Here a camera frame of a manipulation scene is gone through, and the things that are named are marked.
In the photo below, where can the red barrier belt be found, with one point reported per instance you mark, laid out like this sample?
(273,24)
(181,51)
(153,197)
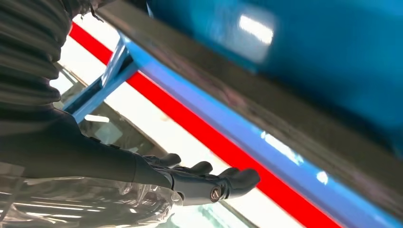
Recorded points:
(189,126)

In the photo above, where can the blue metal shelf rack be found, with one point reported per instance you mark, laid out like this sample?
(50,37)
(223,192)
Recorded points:
(330,63)

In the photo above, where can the white car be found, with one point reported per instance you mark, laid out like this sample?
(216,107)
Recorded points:
(176,141)

